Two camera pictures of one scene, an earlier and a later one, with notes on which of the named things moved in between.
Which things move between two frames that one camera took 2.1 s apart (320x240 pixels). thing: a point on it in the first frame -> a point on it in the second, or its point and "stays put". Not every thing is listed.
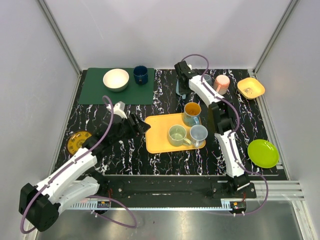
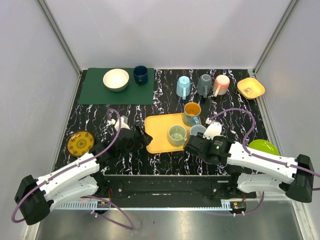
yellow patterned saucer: (75, 140) stays put
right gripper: (184, 91) -> (200, 134)
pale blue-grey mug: (198, 134) stays put
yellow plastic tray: (157, 138) stays put
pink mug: (221, 84) stays put
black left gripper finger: (144, 127) -> (148, 139)
